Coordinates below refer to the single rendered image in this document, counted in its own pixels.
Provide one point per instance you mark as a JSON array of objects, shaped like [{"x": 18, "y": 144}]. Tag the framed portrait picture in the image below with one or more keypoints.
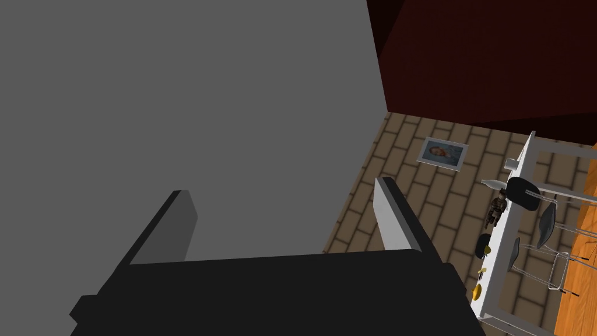
[{"x": 441, "y": 153}]

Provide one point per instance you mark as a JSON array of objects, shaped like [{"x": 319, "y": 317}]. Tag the white table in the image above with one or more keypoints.
[{"x": 506, "y": 233}]

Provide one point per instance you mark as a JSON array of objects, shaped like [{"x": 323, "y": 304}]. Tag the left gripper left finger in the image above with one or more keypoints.
[{"x": 168, "y": 233}]

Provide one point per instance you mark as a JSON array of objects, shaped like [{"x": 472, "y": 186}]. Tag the black chair with metal legs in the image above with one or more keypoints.
[{"x": 523, "y": 192}]

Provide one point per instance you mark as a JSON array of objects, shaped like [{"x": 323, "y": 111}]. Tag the grey chair with metal legs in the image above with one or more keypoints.
[
  {"x": 546, "y": 225},
  {"x": 514, "y": 254}
]

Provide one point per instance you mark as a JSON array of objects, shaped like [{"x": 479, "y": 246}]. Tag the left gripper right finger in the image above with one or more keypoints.
[{"x": 396, "y": 224}]

